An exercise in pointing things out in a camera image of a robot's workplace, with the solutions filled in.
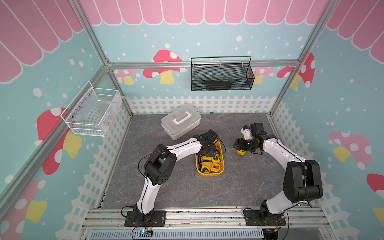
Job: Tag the yellow tape measure 3.0m label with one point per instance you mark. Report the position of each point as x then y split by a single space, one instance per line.
241 152

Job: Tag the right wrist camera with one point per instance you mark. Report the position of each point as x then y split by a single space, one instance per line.
253 130

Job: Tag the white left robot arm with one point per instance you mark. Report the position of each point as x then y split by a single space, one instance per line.
160 164

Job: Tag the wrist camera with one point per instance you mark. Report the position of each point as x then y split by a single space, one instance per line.
253 130
210 136

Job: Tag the green circuit board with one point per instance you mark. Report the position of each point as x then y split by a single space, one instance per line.
145 234

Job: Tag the yellow tape measure metal clip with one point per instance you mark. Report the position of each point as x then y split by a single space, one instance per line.
216 167

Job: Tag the black wire mesh basket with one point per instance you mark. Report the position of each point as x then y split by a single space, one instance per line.
221 73

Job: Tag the grey slotted cable duct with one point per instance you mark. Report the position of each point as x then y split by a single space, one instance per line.
181 234

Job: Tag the yellow plastic storage box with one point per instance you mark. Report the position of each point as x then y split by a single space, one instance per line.
204 168

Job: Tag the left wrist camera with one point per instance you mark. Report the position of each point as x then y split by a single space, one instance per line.
210 136

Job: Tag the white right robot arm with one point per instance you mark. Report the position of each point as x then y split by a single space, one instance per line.
302 180

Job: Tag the yellow tape measure 3m label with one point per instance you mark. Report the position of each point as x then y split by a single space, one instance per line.
205 159

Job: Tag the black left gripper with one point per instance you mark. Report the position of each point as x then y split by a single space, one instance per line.
212 152

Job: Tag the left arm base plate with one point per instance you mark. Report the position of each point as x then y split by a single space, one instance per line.
152 219

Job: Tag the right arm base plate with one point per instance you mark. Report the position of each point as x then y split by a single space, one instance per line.
263 218

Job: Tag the white plastic lidded case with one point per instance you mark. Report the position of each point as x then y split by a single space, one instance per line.
181 121

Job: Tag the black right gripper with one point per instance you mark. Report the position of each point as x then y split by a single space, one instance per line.
240 144

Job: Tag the white wire mesh basket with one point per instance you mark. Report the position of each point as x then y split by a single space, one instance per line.
93 111

